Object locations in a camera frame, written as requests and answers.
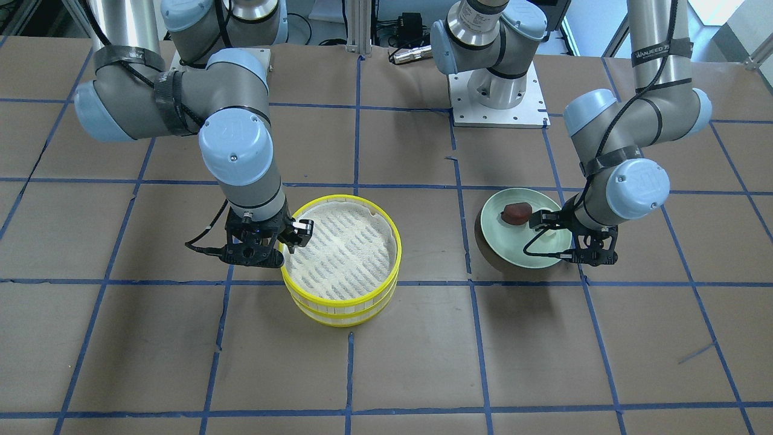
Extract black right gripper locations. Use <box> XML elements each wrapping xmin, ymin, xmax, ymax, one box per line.
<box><xmin>219</xmin><ymin>205</ymin><xmax>314</xmax><ymax>269</ymax></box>

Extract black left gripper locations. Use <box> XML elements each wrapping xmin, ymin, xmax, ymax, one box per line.
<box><xmin>529</xmin><ymin>202</ymin><xmax>618</xmax><ymax>267</ymax></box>

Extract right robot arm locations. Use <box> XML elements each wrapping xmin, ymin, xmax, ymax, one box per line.
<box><xmin>74</xmin><ymin>1</ymin><xmax>313</xmax><ymax>269</ymax></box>

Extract yellow bamboo steamer bottom layer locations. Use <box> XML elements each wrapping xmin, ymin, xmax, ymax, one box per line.
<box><xmin>285</xmin><ymin>279</ymin><xmax>397</xmax><ymax>327</ymax></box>

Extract brown bun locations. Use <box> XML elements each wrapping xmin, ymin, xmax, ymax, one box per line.
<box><xmin>500</xmin><ymin>202</ymin><xmax>533</xmax><ymax>226</ymax></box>

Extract light green plate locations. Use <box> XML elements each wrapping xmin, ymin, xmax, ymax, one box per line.
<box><xmin>480</xmin><ymin>188</ymin><xmax>571</xmax><ymax>269</ymax></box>

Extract silver flashlight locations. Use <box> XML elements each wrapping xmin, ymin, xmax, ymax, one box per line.
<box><xmin>388</xmin><ymin>46</ymin><xmax>432</xmax><ymax>65</ymax></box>

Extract black power adapter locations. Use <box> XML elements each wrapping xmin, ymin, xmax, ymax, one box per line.
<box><xmin>397</xmin><ymin>12</ymin><xmax>423</xmax><ymax>35</ymax></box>

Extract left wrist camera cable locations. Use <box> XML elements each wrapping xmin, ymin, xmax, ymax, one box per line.
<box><xmin>523</xmin><ymin>227</ymin><xmax>574</xmax><ymax>259</ymax></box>

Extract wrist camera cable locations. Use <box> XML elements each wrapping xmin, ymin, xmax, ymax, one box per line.
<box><xmin>523</xmin><ymin>227</ymin><xmax>574</xmax><ymax>259</ymax></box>
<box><xmin>185</xmin><ymin>199</ymin><xmax>233</xmax><ymax>257</ymax></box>

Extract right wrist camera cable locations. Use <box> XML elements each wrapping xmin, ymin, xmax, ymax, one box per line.
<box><xmin>185</xmin><ymin>199</ymin><xmax>233</xmax><ymax>257</ymax></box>

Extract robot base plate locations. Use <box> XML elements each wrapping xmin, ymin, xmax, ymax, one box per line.
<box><xmin>447</xmin><ymin>63</ymin><xmax>550</xmax><ymax>129</ymax></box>

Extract aluminium frame post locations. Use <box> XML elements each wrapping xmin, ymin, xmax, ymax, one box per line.
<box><xmin>342</xmin><ymin>1</ymin><xmax>377</xmax><ymax>57</ymax></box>

